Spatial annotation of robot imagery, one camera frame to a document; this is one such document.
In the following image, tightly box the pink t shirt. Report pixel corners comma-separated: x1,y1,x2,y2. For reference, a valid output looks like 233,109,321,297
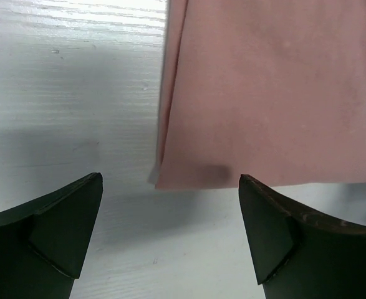
154,0,366,190

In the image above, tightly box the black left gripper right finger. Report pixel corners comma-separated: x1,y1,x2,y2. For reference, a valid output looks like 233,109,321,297
238,174,366,299

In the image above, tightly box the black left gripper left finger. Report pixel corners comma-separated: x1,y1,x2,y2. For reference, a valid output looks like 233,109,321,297
0,173,103,299

